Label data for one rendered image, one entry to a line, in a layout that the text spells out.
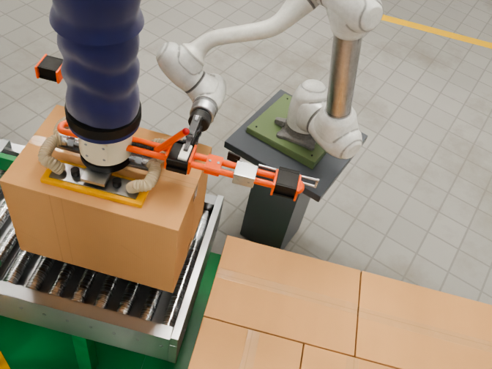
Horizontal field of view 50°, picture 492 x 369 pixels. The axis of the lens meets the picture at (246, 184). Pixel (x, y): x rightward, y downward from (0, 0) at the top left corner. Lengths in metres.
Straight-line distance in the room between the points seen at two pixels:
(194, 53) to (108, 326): 1.02
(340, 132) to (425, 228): 1.41
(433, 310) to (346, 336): 0.42
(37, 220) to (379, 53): 3.39
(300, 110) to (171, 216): 0.83
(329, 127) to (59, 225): 1.07
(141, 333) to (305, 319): 0.64
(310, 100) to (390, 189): 1.39
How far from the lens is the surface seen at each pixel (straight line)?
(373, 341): 2.20
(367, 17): 1.77
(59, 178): 1.80
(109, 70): 1.46
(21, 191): 1.84
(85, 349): 2.31
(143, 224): 1.71
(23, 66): 4.01
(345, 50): 1.90
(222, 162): 1.69
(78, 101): 1.55
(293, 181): 1.67
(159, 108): 3.62
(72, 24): 1.39
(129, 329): 2.00
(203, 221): 2.31
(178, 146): 1.71
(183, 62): 1.84
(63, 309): 2.06
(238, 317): 2.10
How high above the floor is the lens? 2.40
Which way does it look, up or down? 48 degrees down
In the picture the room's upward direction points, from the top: 13 degrees clockwise
